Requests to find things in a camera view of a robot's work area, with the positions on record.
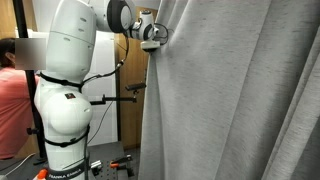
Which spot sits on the black vertical pole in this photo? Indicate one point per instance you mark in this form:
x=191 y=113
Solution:
x=31 y=100

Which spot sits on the person in pink shirt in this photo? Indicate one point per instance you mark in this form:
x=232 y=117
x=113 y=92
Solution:
x=15 y=110

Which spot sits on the light grey fabric curtain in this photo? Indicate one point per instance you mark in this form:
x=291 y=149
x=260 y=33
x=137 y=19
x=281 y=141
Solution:
x=226 y=100

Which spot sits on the orange clamp knob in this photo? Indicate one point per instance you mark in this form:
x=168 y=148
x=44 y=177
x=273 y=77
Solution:
x=42 y=173

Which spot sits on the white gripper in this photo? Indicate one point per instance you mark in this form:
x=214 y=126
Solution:
x=150 y=45

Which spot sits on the black camera on mount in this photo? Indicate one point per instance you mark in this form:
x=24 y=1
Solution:
x=135 y=86

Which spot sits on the brown wooden door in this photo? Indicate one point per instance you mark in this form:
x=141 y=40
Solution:
x=133 y=113

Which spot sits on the silver metal bracket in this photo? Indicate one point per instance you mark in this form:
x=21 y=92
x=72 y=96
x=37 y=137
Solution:
x=96 y=165

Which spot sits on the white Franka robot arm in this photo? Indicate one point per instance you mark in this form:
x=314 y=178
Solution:
x=66 y=100

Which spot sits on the black perforated workbench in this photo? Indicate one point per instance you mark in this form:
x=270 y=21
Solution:
x=106 y=151

